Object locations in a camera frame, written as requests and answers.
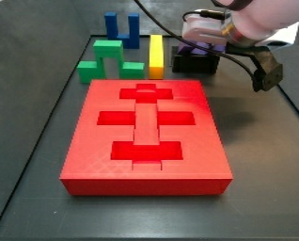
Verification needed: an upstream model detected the purple U-shaped block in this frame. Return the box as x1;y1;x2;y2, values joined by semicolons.
177;42;224;56

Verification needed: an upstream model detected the blue U-shaped block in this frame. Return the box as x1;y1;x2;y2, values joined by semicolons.
104;11;138;49

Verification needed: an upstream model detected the yellow long block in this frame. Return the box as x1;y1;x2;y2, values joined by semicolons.
148;35;164;79

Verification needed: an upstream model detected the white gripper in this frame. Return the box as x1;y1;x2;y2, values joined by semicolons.
181;14;225;45

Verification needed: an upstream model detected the green zigzag block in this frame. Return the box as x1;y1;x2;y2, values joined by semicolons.
76;40;144;84

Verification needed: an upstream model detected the red puzzle board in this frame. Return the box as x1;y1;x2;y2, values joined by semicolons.
60;80;232;196

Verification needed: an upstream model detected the black cable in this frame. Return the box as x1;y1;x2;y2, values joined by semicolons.
133;0;257;79

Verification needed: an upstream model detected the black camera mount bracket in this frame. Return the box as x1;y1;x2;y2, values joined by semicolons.
225;44;283;92

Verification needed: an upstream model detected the black angled fixture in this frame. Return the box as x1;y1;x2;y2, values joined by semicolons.
170;46;220;74

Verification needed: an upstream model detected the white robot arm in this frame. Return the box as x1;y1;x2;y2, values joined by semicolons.
181;0;299;48

